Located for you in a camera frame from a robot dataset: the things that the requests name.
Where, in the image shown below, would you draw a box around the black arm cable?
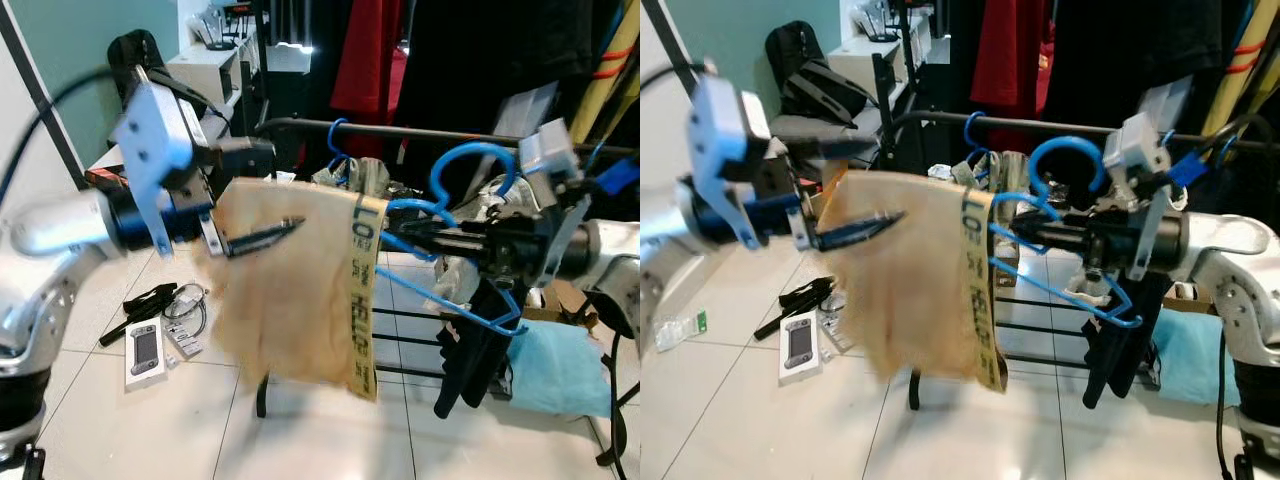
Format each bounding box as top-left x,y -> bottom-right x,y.
595,330 -> 629,469
1213,355 -> 1236,479
0,65 -> 126,206
640,60 -> 716,91

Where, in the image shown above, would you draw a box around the white shelf unit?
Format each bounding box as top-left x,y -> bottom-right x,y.
165,0 -> 263,136
825,0 -> 906,111

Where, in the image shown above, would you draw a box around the yellow pole red bands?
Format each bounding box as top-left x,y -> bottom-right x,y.
568,0 -> 641,141
1200,0 -> 1280,136

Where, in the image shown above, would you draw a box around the light blue towel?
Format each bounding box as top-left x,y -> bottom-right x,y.
1150,305 -> 1241,406
505,322 -> 613,418

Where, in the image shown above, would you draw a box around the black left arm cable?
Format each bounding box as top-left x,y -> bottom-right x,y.
0,65 -> 126,206
640,60 -> 716,91

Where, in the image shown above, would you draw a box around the white game console box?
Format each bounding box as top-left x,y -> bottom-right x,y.
780,310 -> 823,384
125,318 -> 166,389

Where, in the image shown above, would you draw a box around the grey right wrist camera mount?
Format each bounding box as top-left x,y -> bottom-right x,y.
1103,108 -> 1179,283
518,118 -> 593,286

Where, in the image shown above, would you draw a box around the black hanging garment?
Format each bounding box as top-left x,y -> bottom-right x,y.
395,0 -> 626,151
1040,0 -> 1231,141

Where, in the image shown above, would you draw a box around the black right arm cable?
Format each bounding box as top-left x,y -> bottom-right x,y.
1213,355 -> 1236,479
595,330 -> 629,469

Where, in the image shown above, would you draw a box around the white cable package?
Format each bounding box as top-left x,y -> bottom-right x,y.
160,283 -> 209,358
818,300 -> 859,353

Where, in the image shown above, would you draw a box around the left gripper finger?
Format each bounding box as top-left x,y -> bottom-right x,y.
208,138 -> 277,173
815,211 -> 907,253
795,135 -> 856,169
225,219 -> 306,258

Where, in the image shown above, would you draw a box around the beige garment yellow lettered strip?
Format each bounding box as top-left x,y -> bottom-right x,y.
815,168 -> 1011,393
193,176 -> 388,403

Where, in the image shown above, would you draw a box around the black backpack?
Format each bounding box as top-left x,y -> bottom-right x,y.
108,28 -> 171,96
765,20 -> 871,126

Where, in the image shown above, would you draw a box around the clear plastic bag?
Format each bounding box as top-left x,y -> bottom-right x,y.
655,310 -> 713,353

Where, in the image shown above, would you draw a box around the brown cardboard box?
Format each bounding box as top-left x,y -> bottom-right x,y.
1170,283 -> 1216,316
520,278 -> 601,326

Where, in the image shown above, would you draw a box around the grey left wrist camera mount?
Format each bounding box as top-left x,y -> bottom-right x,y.
113,80 -> 221,257
688,75 -> 811,253

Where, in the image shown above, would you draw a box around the black draped garment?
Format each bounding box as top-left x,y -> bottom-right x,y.
435,275 -> 521,421
1080,270 -> 1166,411

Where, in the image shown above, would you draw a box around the red hanging garment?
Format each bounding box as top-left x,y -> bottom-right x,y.
970,0 -> 1051,151
330,0 -> 406,161

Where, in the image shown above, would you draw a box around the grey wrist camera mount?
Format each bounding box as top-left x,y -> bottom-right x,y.
113,80 -> 221,257
518,118 -> 593,286
1103,108 -> 1179,283
688,75 -> 811,253

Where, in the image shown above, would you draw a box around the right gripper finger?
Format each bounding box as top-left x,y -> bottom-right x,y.
400,240 -> 496,263
385,222 -> 493,244
1030,236 -> 1101,257
1018,216 -> 1101,239

